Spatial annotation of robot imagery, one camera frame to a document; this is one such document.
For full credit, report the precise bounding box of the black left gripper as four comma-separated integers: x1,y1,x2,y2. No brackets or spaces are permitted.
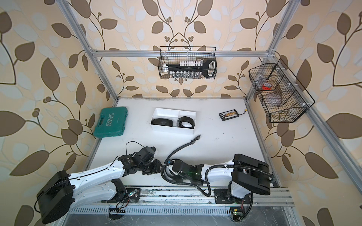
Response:
139,159,166,175

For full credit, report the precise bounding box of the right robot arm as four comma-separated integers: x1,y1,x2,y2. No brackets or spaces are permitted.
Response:
165,154,275,199

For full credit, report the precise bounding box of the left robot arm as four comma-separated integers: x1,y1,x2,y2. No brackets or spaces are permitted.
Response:
35,147,161,224

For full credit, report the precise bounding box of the white divided storage box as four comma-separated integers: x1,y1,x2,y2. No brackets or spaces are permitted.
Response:
150,108,197,135

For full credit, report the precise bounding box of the green tool case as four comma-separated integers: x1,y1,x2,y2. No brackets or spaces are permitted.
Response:
93,106,128,138

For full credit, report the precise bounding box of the black parallel charging board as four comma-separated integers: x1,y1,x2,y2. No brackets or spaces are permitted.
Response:
219,109,247,121

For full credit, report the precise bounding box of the black socket holder set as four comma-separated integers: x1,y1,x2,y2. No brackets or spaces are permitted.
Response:
159,58,217,79

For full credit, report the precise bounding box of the red item in basket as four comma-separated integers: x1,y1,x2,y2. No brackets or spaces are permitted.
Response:
262,82,272,91

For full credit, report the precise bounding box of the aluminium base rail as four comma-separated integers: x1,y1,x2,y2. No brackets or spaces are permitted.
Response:
60,186,295,207

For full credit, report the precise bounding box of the black corrugated cable conduit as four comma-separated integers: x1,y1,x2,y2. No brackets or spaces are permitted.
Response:
160,162,275,219

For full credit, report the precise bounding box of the back wire basket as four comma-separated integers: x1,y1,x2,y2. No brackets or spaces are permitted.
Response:
158,45,217,79

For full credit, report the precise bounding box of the wire basket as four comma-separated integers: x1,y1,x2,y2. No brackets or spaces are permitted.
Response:
248,59,315,123
158,45,217,79

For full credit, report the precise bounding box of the right wire basket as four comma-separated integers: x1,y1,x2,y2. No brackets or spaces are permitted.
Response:
248,59,315,123

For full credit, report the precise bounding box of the aluminium frame post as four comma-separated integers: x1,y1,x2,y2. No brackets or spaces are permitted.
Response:
56,0,119,103

